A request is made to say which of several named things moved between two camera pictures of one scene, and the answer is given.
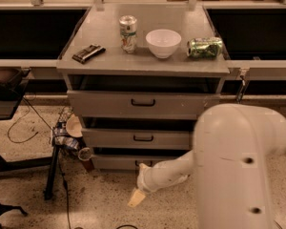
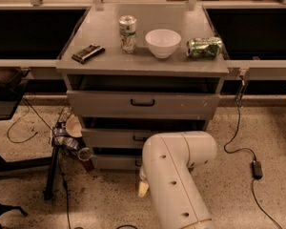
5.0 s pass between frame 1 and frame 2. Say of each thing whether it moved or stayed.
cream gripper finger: moved
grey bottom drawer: stayed
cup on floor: stayed
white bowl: stayed
